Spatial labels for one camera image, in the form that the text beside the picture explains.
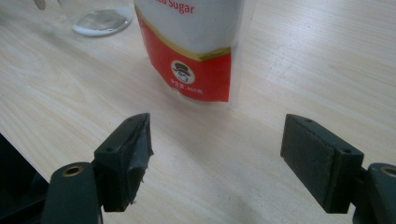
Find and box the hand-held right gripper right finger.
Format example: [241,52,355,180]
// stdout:
[279,113,364,215]

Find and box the glass jar with beige rim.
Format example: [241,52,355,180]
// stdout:
[57,0,134,38]

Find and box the red and white sugar bag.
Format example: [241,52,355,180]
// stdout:
[134,0,258,108]

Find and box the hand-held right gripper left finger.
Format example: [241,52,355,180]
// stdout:
[92,112,154,213]

